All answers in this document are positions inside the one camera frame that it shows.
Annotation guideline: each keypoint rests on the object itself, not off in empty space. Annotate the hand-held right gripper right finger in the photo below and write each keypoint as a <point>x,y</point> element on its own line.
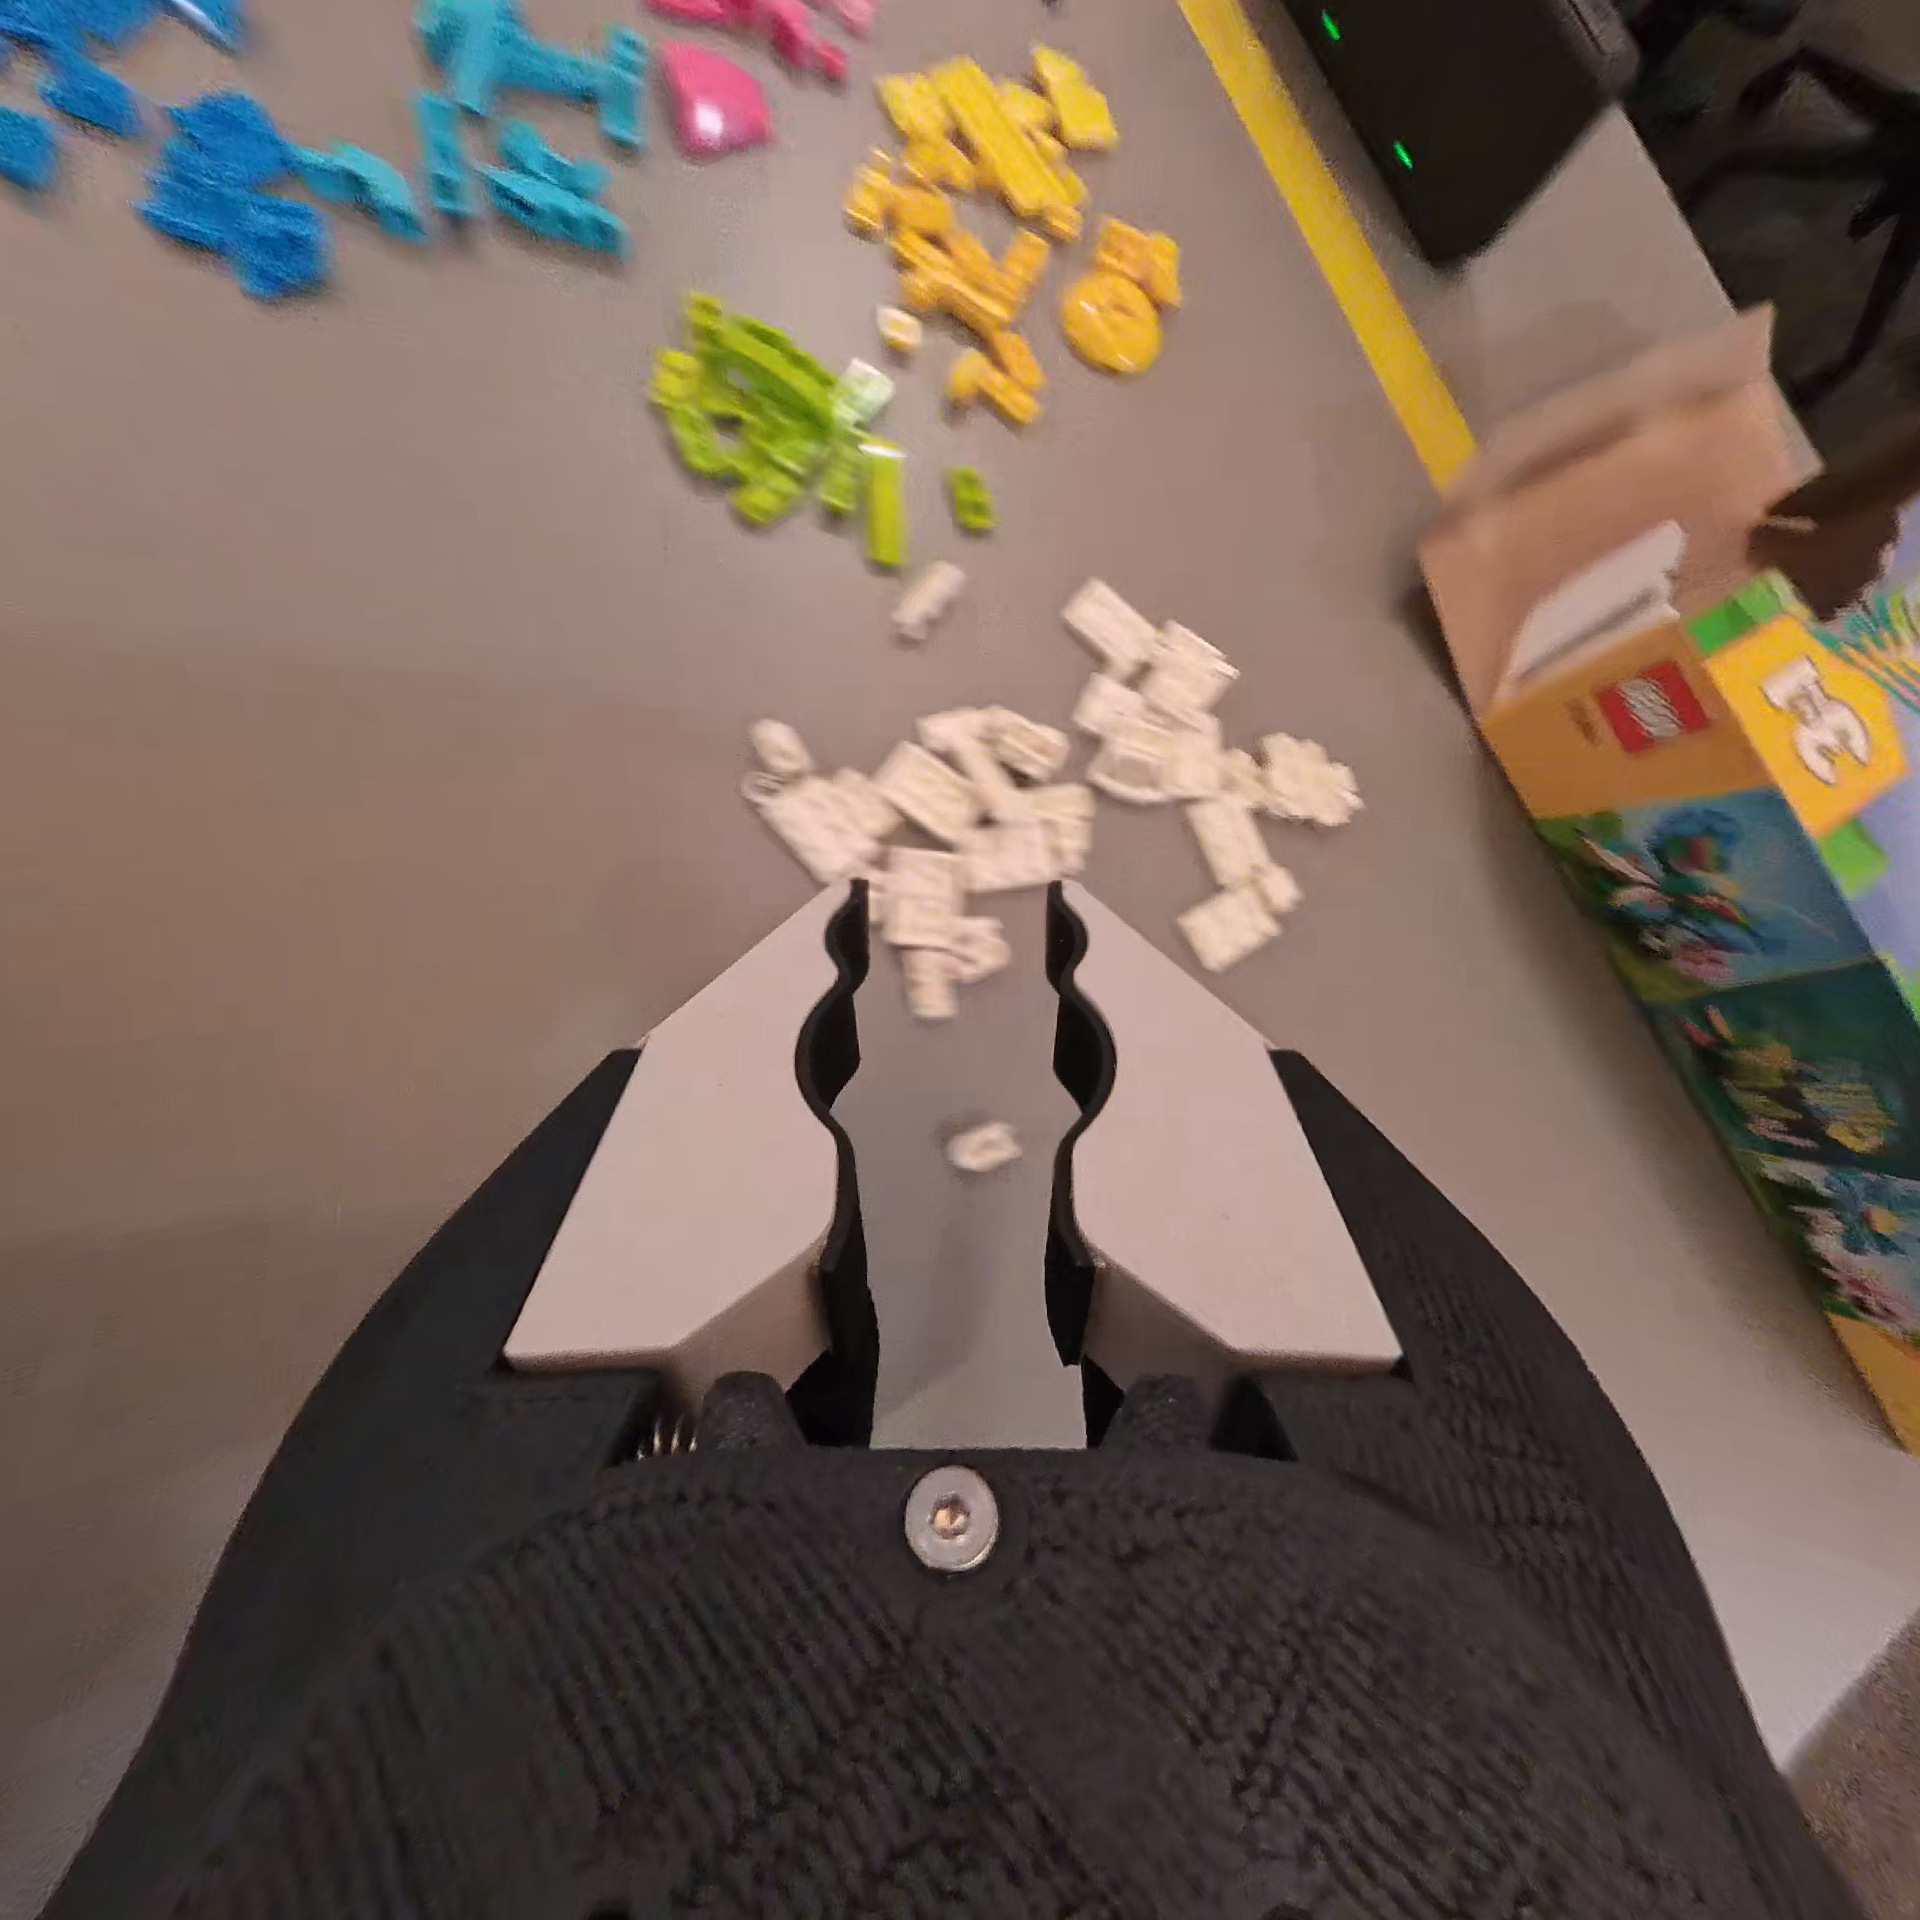
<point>1215,1201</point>

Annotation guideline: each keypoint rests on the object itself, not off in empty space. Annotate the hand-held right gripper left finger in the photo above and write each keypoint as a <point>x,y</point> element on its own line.
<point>676,1201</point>

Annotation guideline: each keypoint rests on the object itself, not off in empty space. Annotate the pile of white lego pieces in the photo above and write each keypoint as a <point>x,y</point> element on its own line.
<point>974,810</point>

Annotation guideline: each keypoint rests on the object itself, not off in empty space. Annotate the small white lego stud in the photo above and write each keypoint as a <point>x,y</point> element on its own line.
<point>984,1148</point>

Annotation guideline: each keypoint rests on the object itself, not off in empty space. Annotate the colourful lego set box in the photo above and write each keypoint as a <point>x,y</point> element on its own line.
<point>1724,838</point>

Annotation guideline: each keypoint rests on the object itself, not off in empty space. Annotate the pile of lime lego pieces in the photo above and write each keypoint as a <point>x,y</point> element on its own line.
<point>758,411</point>

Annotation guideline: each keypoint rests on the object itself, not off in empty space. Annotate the pile of yellow lego pieces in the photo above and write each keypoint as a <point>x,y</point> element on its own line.
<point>984,224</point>

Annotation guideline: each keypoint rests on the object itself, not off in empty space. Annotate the pile of turquoise lego pieces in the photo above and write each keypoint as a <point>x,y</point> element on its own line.
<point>524,136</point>

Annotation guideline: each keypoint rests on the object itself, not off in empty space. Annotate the pile of blue lego pieces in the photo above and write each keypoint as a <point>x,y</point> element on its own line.
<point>226,187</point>

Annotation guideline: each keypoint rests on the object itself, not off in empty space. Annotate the pile of pink lego pieces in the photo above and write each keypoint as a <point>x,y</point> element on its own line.
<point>722,90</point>

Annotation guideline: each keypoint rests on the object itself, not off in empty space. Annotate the white paper packet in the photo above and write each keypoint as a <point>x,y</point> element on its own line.
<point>1599,600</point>

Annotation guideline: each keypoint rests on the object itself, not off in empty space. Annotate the yellow tape strip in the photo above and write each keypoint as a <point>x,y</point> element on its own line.
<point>1335,240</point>

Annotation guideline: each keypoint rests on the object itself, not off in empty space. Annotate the black device with green lights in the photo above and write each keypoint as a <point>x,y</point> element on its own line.
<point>1470,105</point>

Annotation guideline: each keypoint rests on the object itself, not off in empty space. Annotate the black office chair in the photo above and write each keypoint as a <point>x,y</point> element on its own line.
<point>1800,136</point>

